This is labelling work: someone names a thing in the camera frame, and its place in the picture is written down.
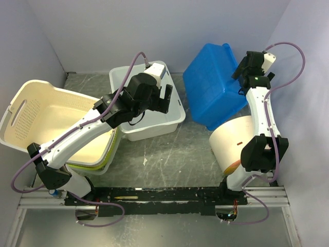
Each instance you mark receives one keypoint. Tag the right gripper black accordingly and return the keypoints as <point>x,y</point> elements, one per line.
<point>239,70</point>

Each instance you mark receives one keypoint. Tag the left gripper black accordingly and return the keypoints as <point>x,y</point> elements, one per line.
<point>162,105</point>

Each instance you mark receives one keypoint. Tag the large white plastic container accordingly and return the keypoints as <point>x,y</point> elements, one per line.
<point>154,123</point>

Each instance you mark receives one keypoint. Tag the blue plastic container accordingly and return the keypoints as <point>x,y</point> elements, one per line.
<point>212,94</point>

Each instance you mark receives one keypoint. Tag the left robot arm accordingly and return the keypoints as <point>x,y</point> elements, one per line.
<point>142,93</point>

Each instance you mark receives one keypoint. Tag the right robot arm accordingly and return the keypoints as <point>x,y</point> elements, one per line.
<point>265,150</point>

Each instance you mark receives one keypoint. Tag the cream cylindrical stool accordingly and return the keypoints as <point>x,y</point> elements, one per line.
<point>228,140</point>

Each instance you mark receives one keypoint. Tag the green basket under cream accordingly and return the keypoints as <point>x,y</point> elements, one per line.
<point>96,154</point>

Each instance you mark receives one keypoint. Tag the white basket at bottom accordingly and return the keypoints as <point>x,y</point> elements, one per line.
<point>40,126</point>

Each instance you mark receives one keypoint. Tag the wooden pencil on base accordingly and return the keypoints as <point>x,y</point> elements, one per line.
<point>126,197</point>

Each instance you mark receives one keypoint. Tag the cream perforated laundry basket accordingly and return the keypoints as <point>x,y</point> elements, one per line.
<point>38,94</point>

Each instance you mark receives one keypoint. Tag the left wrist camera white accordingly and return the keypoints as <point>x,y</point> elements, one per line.
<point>158,71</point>

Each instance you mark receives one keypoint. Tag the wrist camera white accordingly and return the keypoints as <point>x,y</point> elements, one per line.
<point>158,71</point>
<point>269,60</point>

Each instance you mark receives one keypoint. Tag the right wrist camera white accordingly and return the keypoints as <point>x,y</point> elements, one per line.
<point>269,60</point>

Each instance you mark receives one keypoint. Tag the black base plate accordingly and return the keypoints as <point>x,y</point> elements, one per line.
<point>171,200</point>

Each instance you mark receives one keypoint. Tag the aluminium rail frame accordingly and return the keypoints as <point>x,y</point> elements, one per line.
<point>179,159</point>

